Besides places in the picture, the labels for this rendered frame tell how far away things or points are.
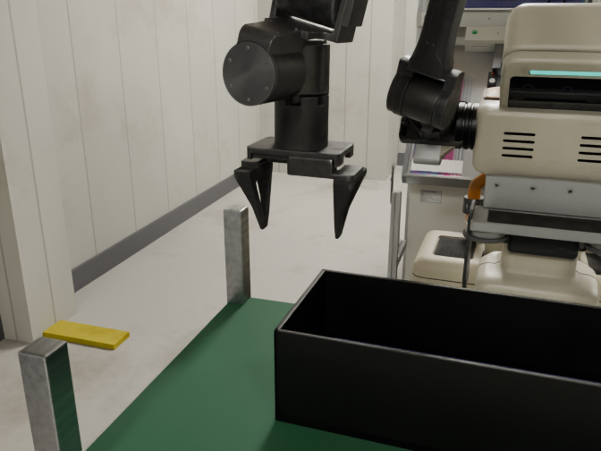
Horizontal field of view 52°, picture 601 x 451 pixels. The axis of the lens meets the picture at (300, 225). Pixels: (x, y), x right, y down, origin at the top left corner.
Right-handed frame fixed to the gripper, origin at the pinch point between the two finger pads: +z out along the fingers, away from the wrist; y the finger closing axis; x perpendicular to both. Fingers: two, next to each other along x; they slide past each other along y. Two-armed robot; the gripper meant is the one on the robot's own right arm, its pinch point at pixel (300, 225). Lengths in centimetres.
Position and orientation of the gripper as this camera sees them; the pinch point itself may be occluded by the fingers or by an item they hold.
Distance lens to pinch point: 68.5
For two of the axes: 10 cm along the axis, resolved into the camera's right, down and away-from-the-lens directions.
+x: 3.3, -3.0, 8.9
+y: 9.5, 1.1, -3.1
